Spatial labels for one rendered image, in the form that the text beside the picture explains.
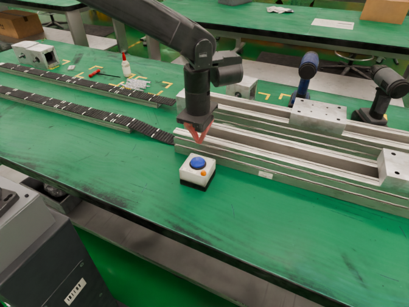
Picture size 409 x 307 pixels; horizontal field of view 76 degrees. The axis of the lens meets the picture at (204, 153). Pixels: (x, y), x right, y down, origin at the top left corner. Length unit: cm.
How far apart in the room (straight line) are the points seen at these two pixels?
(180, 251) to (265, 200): 64
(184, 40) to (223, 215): 42
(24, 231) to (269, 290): 91
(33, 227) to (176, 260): 69
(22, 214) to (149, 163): 35
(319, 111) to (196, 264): 81
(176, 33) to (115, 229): 108
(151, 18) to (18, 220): 50
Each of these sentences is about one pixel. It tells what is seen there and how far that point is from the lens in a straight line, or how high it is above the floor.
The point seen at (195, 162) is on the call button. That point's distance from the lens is 72.
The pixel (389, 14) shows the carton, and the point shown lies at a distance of 271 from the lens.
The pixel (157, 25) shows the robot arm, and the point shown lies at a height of 122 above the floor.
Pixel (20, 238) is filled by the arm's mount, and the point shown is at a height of 82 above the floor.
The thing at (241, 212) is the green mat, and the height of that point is 78.
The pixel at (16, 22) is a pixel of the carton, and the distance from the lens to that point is 456.
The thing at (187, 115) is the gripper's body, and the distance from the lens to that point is 61.
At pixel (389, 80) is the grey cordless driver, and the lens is 101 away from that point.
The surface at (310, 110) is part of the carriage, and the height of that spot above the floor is 90.
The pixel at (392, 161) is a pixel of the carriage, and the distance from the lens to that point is 79.
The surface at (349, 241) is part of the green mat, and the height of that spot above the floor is 78.
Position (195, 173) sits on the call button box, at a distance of 71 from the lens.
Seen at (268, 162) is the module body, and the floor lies 84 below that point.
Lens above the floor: 134
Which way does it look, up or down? 40 degrees down
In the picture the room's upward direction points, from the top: straight up
